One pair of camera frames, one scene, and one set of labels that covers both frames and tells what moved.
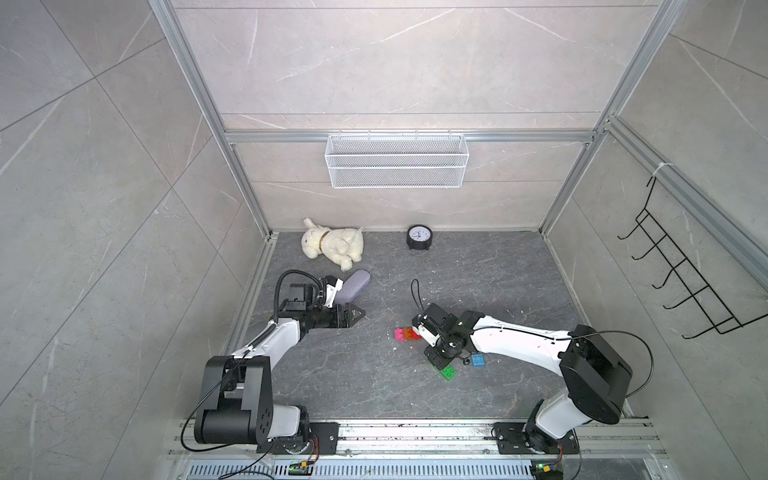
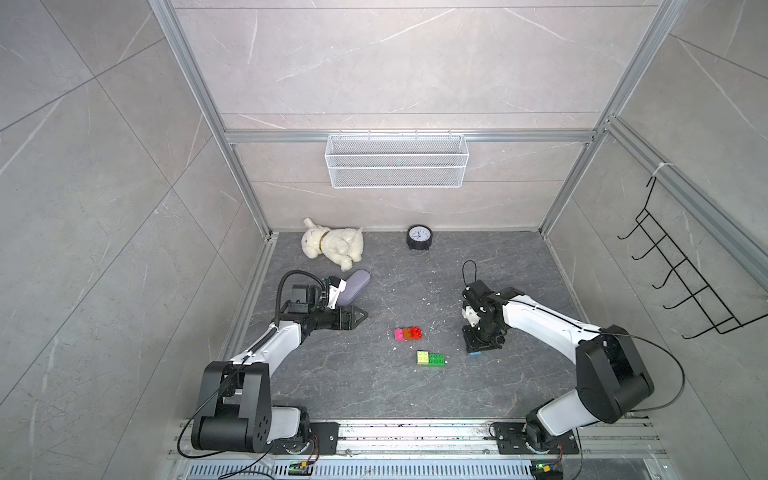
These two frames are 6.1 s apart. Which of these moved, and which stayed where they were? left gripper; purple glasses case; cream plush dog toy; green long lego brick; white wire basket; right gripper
Moved: right gripper; green long lego brick
Stayed: cream plush dog toy; white wire basket; left gripper; purple glasses case
